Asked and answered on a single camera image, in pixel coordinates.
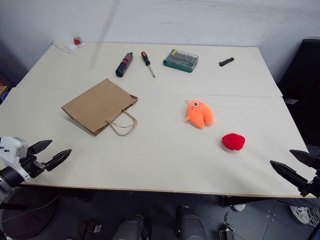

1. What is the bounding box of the black round floor base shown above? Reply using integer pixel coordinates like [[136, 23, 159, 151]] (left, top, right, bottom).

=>
[[0, 193, 61, 240]]

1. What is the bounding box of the black bit holder strip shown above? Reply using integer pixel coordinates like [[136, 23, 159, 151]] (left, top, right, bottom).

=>
[[218, 57, 235, 68]]

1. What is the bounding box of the blue bucket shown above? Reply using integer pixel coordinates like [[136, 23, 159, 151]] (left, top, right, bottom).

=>
[[0, 90, 11, 106]]

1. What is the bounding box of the white crumpled paper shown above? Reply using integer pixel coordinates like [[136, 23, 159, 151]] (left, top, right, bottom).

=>
[[63, 41, 87, 52]]

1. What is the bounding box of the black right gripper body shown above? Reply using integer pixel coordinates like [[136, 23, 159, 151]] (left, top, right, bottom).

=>
[[299, 168, 320, 199]]

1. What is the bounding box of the orange plush toy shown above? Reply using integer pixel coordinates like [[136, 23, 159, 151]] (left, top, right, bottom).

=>
[[184, 99, 215, 130]]

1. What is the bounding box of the green screwdriver bit set box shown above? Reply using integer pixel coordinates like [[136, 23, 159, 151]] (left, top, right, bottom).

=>
[[162, 48, 200, 74]]

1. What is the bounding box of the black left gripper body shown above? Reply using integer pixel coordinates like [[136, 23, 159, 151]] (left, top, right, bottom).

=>
[[19, 148, 50, 179]]

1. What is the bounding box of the black table frame bar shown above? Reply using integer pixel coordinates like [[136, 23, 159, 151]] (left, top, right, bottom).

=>
[[219, 195, 301, 208]]

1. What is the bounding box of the black chair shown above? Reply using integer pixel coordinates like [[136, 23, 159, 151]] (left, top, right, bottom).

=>
[[276, 38, 320, 151]]

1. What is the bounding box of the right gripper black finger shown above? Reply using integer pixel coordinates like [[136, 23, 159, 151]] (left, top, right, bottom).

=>
[[269, 160, 311, 191], [289, 149, 319, 173]]

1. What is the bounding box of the dark rounded shape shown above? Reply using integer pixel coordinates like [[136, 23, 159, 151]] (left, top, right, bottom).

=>
[[175, 205, 209, 240], [111, 214, 152, 240]]

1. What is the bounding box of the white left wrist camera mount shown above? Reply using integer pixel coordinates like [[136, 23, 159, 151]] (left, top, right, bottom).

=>
[[0, 136, 32, 181]]

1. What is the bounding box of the white pen-like stick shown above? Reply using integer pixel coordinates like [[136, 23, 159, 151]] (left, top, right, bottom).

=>
[[50, 39, 76, 56]]

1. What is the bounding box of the black orange handled screwdriver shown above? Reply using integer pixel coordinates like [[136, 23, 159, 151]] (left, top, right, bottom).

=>
[[140, 51, 156, 79]]

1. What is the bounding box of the brown paper bag with handles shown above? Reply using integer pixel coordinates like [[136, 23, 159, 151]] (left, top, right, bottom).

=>
[[61, 78, 139, 137]]

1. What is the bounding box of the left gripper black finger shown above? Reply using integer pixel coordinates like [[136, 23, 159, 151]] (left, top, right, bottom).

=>
[[44, 148, 73, 172], [26, 139, 54, 155]]

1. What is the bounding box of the red plush toy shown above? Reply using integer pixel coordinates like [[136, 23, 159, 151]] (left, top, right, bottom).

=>
[[221, 132, 246, 152]]

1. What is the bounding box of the black red electric screwdriver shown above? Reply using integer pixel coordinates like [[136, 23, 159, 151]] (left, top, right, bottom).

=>
[[115, 51, 134, 78]]

